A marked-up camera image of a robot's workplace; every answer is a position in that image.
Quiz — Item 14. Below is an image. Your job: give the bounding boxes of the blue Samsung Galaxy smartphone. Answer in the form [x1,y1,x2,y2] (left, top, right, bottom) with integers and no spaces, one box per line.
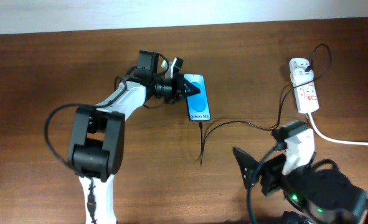
[184,73,211,121]

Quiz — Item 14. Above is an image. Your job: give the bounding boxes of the black USB charging cable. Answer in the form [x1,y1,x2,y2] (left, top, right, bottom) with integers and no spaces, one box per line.
[198,43,333,166]

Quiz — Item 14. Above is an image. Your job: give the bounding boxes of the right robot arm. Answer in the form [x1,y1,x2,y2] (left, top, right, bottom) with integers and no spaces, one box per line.
[233,147,368,223]

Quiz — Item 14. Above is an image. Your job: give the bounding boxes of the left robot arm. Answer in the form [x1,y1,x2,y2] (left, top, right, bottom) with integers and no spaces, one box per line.
[67,50,205,223]

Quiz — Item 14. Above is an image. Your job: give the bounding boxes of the white USB charger adapter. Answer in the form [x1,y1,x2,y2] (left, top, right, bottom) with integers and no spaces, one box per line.
[290,67,314,85]

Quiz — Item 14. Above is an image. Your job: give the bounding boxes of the white power strip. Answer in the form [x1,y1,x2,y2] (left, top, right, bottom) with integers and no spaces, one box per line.
[289,58,319,114]

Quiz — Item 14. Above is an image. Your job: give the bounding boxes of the white power strip cord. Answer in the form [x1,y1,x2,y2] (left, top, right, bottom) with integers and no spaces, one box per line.
[306,112,368,147]

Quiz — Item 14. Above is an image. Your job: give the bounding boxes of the black left camera cable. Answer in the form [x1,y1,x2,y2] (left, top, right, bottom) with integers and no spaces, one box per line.
[43,52,172,224]

